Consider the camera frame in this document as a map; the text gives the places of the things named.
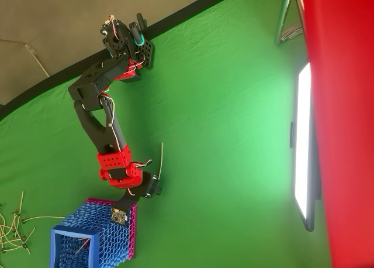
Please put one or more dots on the thin pale stick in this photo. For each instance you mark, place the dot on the thin pale stick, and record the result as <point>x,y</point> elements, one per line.
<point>161,159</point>

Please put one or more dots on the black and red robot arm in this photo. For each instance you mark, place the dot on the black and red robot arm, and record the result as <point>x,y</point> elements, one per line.
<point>99,127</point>

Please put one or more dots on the blue and pink lattice basket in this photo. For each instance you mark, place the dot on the blue and pink lattice basket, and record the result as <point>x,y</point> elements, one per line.
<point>99,238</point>

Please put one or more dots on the green cloth with black edge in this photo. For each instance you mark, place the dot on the green cloth with black edge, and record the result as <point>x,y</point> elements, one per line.
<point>219,118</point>

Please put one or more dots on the black flat LED light panel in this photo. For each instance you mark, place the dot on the black flat LED light panel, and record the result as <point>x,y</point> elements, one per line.
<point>302,148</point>

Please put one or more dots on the red blurred foreground object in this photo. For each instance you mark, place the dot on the red blurred foreground object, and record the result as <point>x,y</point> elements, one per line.
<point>344,118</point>

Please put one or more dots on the chrome tube stand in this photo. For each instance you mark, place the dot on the chrome tube stand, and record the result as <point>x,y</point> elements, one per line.
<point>282,16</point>

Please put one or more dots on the black gripper camera mount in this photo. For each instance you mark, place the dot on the black gripper camera mount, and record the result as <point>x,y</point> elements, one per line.
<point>122,209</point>

